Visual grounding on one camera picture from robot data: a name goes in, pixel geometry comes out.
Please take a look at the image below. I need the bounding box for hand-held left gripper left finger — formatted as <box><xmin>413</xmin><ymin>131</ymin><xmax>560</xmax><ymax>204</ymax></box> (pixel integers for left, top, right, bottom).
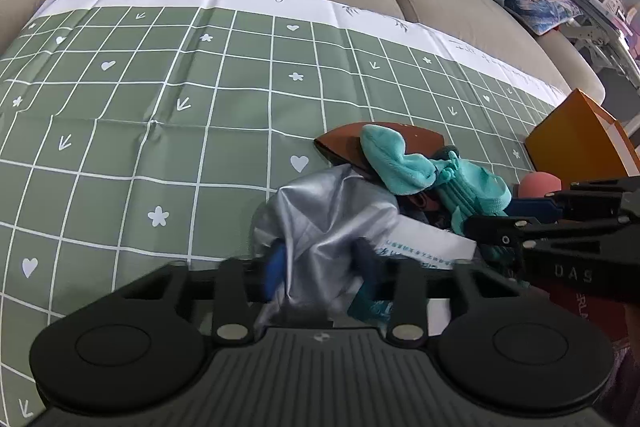
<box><xmin>120</xmin><ymin>243</ymin><xmax>291</xmax><ymax>344</ymax></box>

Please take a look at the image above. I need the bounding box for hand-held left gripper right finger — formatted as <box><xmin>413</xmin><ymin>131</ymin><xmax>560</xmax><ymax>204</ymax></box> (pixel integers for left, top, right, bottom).
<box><xmin>350</xmin><ymin>237</ymin><xmax>523</xmax><ymax>344</ymax></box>

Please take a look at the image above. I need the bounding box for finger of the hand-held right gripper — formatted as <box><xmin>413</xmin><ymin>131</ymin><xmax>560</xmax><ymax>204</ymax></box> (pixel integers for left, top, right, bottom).
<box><xmin>464</xmin><ymin>213</ymin><xmax>632</xmax><ymax>254</ymax></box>
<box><xmin>510</xmin><ymin>177</ymin><xmax>640</xmax><ymax>225</ymax></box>

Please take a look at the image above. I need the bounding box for teal knitted sock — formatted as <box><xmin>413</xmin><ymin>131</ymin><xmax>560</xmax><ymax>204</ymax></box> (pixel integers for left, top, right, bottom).
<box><xmin>432</xmin><ymin>151</ymin><xmax>513</xmax><ymax>239</ymax></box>

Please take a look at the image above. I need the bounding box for silver cloth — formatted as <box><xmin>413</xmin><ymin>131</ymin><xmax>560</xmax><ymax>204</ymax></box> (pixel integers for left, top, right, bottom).
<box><xmin>252</xmin><ymin>166</ymin><xmax>401</xmax><ymax>339</ymax></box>

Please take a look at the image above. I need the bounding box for navy cloth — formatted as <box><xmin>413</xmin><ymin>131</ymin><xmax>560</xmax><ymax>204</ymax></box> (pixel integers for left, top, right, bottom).
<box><xmin>400</xmin><ymin>192</ymin><xmax>471</xmax><ymax>238</ymax></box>

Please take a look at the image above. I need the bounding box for orange box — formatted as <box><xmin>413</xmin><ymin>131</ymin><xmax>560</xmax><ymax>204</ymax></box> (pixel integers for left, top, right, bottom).
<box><xmin>524</xmin><ymin>88</ymin><xmax>640</xmax><ymax>180</ymax></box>

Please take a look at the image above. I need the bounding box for teal fluffy sock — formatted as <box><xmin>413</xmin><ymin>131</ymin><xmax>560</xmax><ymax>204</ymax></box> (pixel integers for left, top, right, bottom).
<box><xmin>360</xmin><ymin>124</ymin><xmax>441</xmax><ymax>196</ymax></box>

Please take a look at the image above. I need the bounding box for pink plush ball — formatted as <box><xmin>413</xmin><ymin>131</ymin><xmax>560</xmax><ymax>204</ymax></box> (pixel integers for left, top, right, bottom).
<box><xmin>517</xmin><ymin>172</ymin><xmax>564</xmax><ymax>200</ymax></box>

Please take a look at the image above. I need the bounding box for red printed bag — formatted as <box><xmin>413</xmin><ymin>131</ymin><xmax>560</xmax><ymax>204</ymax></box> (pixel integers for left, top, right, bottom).
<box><xmin>545</xmin><ymin>282</ymin><xmax>632</xmax><ymax>358</ymax></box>

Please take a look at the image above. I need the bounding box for white printed packet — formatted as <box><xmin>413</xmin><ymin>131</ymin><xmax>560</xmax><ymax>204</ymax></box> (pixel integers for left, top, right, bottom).
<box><xmin>347</xmin><ymin>218</ymin><xmax>478</xmax><ymax>337</ymax></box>

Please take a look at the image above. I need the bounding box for purple rug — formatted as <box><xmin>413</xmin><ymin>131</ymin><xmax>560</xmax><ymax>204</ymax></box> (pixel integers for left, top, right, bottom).
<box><xmin>607</xmin><ymin>336</ymin><xmax>640</xmax><ymax>390</ymax></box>

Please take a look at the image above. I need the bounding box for brown cloth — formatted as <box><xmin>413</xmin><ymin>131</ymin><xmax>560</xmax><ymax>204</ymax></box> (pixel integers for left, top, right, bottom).
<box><xmin>314</xmin><ymin>122</ymin><xmax>446</xmax><ymax>174</ymax></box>

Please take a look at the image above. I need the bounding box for blue printed magazine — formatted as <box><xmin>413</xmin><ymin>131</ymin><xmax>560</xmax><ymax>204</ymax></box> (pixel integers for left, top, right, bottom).
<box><xmin>505</xmin><ymin>0</ymin><xmax>584</xmax><ymax>36</ymax></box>

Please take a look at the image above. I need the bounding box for green checked cloth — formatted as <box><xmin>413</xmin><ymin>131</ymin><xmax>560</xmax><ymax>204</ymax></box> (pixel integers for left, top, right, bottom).
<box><xmin>0</xmin><ymin>0</ymin><xmax>571</xmax><ymax>419</ymax></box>

